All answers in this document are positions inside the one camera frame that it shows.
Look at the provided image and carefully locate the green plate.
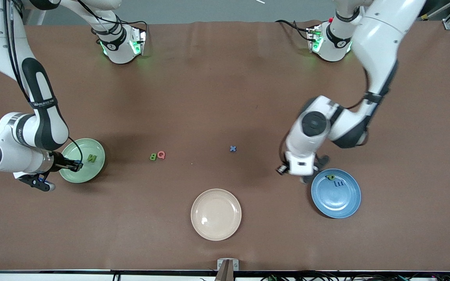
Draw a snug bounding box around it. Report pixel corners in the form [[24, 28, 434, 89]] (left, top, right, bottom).
[[59, 138, 106, 184]]

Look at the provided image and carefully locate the blue plate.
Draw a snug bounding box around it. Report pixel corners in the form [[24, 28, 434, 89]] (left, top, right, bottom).
[[311, 168, 362, 219]]

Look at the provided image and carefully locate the beige plate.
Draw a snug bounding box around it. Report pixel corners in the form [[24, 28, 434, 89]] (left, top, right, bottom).
[[191, 189, 242, 241]]

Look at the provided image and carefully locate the brown table cloth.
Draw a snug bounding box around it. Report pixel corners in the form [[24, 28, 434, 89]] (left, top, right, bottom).
[[0, 20, 450, 272]]

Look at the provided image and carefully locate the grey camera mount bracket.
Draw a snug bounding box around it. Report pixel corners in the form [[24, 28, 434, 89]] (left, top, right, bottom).
[[214, 258, 240, 281]]

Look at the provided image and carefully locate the arm base connector bracket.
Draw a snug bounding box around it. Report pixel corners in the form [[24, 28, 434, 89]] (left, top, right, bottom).
[[130, 27, 148, 56], [306, 25, 323, 53]]

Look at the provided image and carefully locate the black left arm base cable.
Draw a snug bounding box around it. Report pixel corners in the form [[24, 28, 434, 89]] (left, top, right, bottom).
[[275, 20, 312, 42]]

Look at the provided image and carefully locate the black arm base cable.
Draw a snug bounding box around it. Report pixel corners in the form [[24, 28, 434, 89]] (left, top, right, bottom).
[[118, 18, 149, 34], [275, 20, 312, 42]]

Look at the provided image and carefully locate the black right arm base cable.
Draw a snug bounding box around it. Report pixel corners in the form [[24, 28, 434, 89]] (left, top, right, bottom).
[[118, 18, 149, 34]]

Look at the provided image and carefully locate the aluminium frame profile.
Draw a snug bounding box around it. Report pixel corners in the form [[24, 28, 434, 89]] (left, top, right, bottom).
[[424, 0, 450, 30]]

